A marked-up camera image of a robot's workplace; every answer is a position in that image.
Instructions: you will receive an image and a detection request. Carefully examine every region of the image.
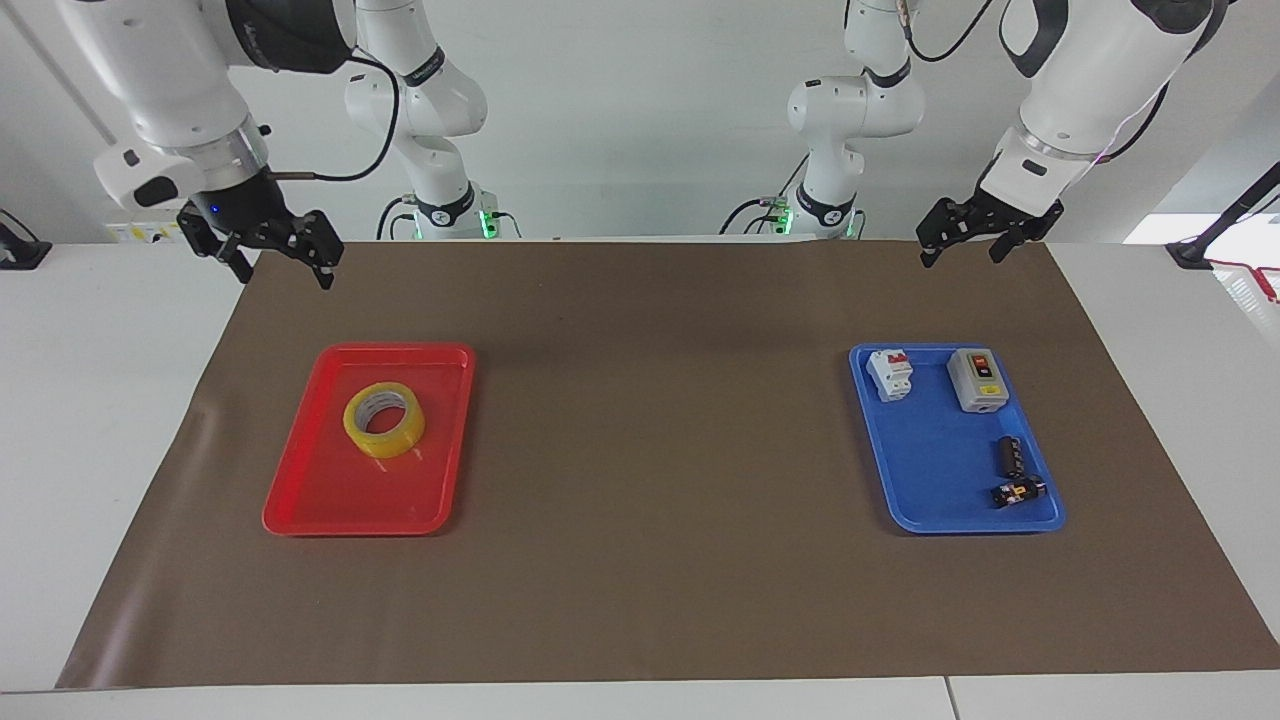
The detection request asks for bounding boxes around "grey switch box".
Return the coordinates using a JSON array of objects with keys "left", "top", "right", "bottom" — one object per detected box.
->
[{"left": 946, "top": 346, "right": 1007, "bottom": 414}]

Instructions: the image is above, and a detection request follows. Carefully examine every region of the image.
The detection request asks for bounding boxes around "black stand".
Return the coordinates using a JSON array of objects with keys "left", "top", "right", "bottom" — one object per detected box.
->
[
  {"left": 0, "top": 208, "right": 53, "bottom": 271},
  {"left": 1164, "top": 158, "right": 1280, "bottom": 271}
]

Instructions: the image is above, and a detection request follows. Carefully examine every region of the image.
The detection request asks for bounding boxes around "yellow tape roll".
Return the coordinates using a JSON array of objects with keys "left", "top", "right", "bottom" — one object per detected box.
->
[{"left": 343, "top": 381, "right": 426, "bottom": 460}]

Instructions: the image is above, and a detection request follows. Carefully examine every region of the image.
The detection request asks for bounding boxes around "white circuit breaker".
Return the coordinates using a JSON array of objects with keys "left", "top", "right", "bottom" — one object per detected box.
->
[{"left": 865, "top": 348, "right": 915, "bottom": 403}]

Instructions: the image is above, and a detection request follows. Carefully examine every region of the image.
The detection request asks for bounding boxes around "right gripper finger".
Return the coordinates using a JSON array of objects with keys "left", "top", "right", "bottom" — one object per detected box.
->
[
  {"left": 177, "top": 203, "right": 255, "bottom": 286},
  {"left": 254, "top": 209, "right": 347, "bottom": 292}
]

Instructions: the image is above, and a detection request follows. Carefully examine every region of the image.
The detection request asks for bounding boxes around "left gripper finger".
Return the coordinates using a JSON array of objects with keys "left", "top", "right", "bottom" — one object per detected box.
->
[
  {"left": 989, "top": 204, "right": 1064, "bottom": 265},
  {"left": 916, "top": 197, "right": 992, "bottom": 270}
]

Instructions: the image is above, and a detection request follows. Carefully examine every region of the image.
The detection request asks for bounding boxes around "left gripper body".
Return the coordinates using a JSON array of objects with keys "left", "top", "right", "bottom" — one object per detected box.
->
[{"left": 975, "top": 164, "right": 1067, "bottom": 234}]

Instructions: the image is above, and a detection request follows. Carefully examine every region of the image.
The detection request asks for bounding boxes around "blue plastic tray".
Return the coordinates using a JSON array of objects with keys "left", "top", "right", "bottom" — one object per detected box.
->
[{"left": 848, "top": 342, "right": 1067, "bottom": 535}]

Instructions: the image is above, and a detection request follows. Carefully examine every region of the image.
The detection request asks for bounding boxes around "white power strip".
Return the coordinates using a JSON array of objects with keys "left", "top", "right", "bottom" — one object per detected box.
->
[{"left": 107, "top": 221, "right": 188, "bottom": 245}]

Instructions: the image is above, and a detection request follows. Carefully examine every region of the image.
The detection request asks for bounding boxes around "red plastic tray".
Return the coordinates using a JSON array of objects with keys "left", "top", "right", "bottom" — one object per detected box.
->
[{"left": 262, "top": 342, "right": 477, "bottom": 537}]

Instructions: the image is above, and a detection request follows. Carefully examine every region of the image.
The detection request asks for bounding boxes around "black and orange small component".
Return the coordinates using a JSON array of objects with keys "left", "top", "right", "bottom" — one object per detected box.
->
[{"left": 990, "top": 477, "right": 1047, "bottom": 510}]

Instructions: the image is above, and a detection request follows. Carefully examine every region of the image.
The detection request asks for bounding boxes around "black cable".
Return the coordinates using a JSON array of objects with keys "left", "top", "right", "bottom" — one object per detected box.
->
[
  {"left": 903, "top": 0, "right": 998, "bottom": 64},
  {"left": 719, "top": 153, "right": 813, "bottom": 237},
  {"left": 263, "top": 50, "right": 402, "bottom": 184},
  {"left": 376, "top": 194, "right": 419, "bottom": 242}
]

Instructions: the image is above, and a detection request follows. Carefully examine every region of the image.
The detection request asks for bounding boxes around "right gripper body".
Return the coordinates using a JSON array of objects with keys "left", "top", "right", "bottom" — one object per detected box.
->
[{"left": 186, "top": 169, "right": 292, "bottom": 243}]

